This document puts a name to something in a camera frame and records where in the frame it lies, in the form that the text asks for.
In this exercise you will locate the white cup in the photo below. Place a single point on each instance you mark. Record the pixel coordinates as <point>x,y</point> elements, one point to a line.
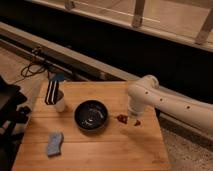
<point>60,105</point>

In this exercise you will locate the metal floor rail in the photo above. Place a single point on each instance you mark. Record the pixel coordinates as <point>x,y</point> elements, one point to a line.
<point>73,58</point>

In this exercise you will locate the dark ceramic bowl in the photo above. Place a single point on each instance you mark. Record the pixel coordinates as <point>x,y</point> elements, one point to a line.
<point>91,115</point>

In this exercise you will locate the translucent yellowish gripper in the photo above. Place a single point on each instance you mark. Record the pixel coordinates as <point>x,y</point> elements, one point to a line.
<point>133,117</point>

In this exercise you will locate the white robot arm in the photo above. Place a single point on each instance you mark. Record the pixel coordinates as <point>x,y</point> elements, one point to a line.
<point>147,91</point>

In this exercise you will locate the wooden frame legs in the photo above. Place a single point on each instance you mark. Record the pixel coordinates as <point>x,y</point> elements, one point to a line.
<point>186,19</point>

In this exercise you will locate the wooden cutting board table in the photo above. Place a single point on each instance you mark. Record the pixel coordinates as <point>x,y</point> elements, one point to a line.
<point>117,147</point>

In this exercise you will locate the dried red pepper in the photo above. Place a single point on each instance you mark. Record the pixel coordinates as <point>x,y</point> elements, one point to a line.
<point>124,119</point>

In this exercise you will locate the blue sponge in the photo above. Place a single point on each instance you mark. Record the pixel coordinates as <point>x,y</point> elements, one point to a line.
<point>54,144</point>

